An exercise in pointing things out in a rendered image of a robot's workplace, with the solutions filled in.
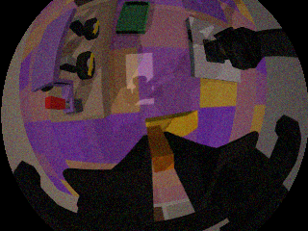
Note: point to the green tray rim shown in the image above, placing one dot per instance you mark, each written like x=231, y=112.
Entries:
x=117, y=31

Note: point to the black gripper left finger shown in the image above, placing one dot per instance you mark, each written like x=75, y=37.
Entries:
x=131, y=178

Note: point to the red-headed metal pin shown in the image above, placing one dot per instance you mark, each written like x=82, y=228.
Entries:
x=54, y=102

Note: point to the green tray floor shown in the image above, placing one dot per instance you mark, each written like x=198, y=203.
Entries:
x=133, y=17

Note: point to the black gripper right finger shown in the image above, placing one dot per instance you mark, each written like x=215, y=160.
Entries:
x=198, y=166

